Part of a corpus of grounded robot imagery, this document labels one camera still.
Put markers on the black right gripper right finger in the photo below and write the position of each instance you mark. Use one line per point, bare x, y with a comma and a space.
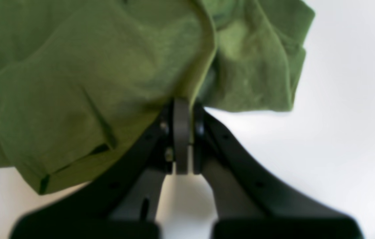
251, 202

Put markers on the olive green T-shirt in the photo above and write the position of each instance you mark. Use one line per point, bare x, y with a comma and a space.
80, 80

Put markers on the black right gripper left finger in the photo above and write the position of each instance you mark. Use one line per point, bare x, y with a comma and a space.
122, 202

